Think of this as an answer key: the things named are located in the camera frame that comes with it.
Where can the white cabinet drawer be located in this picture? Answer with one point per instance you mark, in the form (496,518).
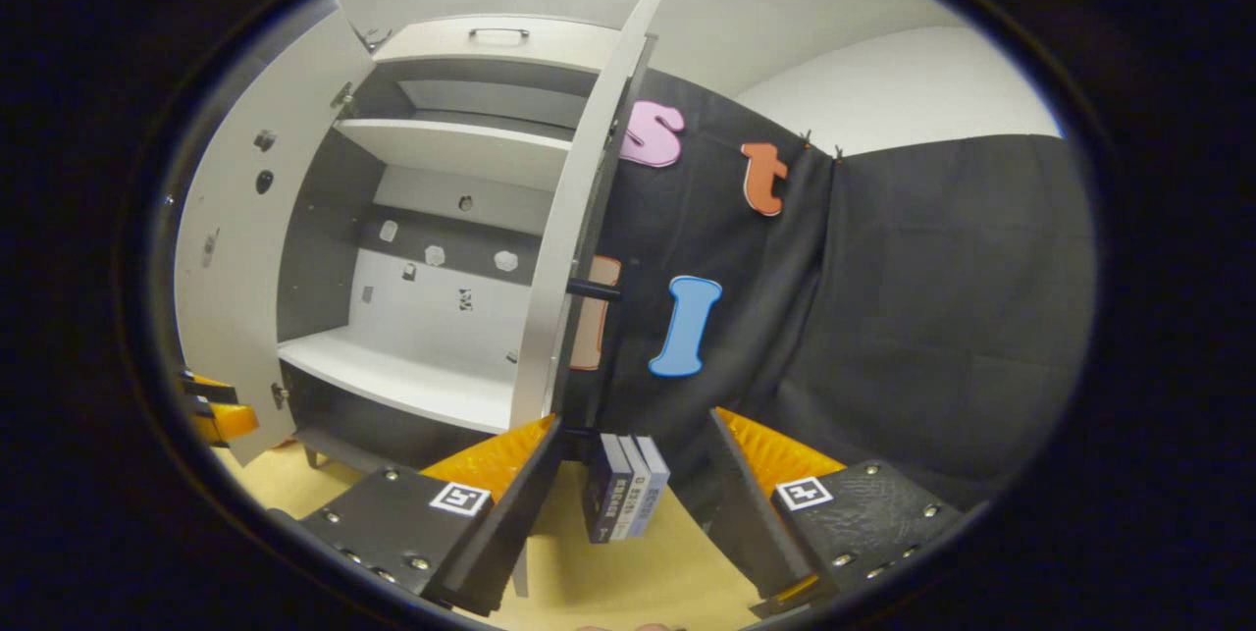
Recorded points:
(432,47)

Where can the white cabinet shelf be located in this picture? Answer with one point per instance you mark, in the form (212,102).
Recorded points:
(392,376)
(461,155)

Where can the white cabinet door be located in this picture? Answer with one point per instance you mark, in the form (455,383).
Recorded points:
(245,297)
(564,248)

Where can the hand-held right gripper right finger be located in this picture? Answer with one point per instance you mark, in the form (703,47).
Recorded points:
(751,523)

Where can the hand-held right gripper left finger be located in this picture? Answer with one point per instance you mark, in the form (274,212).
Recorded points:
(515,513)

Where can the black backdrop cloth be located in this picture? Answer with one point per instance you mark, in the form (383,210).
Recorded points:
(932,317)

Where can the metal door hinge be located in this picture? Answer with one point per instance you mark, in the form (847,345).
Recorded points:
(281,396)
(343,98)

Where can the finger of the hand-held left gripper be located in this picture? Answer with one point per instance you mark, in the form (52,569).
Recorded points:
(228,420)
(208,387)

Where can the dark blue book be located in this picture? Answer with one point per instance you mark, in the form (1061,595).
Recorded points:
(606,489)

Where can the grey book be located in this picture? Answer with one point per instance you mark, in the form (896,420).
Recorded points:
(636,494)

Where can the grey and white cabinet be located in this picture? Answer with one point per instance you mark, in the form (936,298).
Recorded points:
(432,307)

